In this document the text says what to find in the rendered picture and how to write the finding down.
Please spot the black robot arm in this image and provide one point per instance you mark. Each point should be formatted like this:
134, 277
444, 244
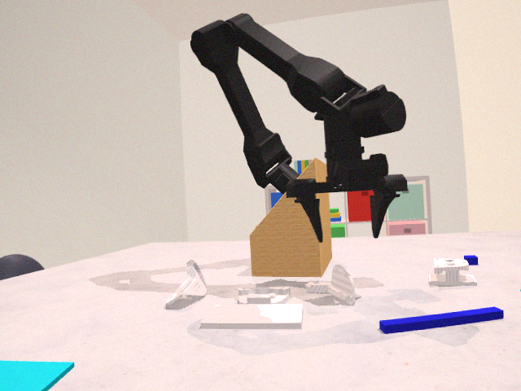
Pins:
316, 84

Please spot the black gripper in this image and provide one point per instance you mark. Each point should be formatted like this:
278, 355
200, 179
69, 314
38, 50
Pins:
305, 189

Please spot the cyan flat plate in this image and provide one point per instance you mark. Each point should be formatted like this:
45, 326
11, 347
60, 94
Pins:
32, 376

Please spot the white housing plate with two holes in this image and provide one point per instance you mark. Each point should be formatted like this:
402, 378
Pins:
441, 264

